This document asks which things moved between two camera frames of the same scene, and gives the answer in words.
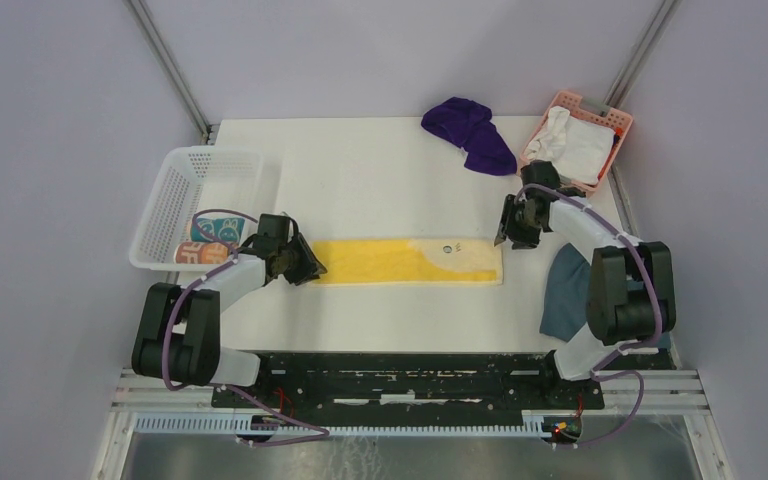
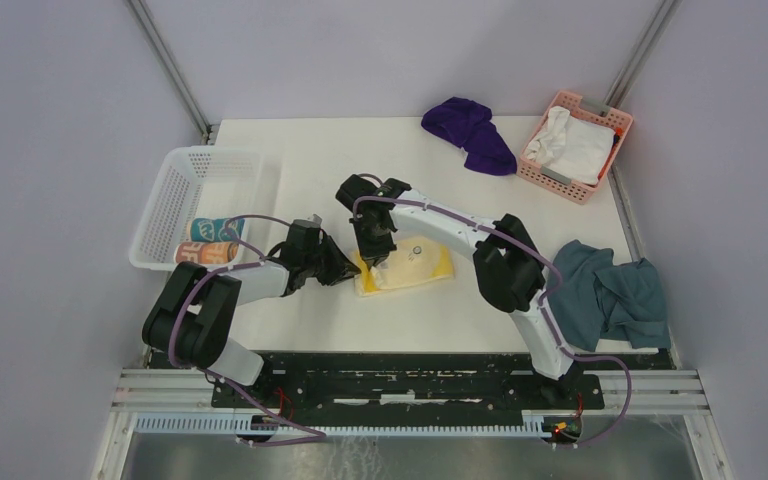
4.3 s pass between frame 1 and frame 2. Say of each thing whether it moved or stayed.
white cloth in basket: stayed
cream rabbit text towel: stayed
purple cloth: stayed
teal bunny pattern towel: stayed
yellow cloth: moved
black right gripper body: moved
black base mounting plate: stayed
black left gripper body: moved
